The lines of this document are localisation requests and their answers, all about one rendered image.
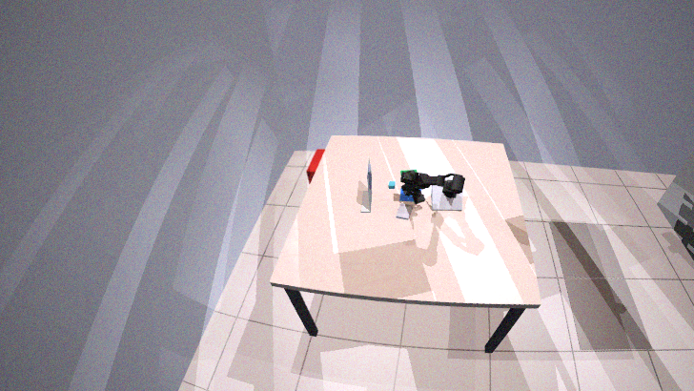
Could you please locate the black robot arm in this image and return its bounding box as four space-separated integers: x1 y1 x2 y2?
400 172 465 198

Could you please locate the blue flat square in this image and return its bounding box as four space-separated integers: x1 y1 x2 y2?
399 189 415 202

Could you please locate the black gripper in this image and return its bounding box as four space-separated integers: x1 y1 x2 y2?
406 170 426 204

